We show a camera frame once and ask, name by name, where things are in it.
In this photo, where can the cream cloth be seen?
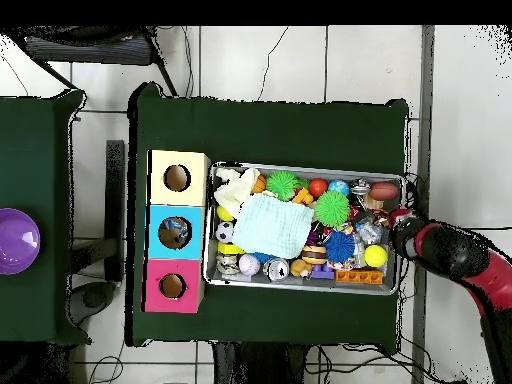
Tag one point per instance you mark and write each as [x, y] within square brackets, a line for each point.
[234, 190]

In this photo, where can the blue spiky rubber ball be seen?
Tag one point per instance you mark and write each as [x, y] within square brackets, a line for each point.
[339, 246]

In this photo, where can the wooden box with three holes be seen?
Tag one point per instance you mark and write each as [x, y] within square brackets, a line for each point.
[196, 184]

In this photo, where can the orange toy building block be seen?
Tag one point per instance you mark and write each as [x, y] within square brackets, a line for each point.
[359, 276]
[302, 196]

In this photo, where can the mint green cloth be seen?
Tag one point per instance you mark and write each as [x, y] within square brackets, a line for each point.
[272, 226]

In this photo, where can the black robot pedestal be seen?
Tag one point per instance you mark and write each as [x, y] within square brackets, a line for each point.
[256, 368]

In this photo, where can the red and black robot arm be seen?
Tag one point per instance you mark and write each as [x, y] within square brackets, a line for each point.
[448, 248]

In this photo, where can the yellow ball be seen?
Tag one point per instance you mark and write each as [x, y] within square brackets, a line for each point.
[376, 256]

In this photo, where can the silver mesh bin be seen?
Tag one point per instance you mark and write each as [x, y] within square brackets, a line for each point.
[292, 286]

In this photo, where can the dark green tablecloth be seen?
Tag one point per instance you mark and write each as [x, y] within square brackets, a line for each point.
[260, 132]
[32, 160]

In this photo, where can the green spiky rubber ball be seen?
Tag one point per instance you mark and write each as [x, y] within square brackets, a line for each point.
[332, 208]
[282, 185]

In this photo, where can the purple bowl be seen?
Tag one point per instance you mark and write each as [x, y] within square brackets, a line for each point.
[18, 242]

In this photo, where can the black and white soccer ball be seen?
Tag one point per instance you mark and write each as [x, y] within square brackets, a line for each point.
[224, 232]

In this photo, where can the white toy baseball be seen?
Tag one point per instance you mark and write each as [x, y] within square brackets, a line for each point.
[248, 264]

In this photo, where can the black chair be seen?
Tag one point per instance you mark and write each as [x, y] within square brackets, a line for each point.
[88, 50]

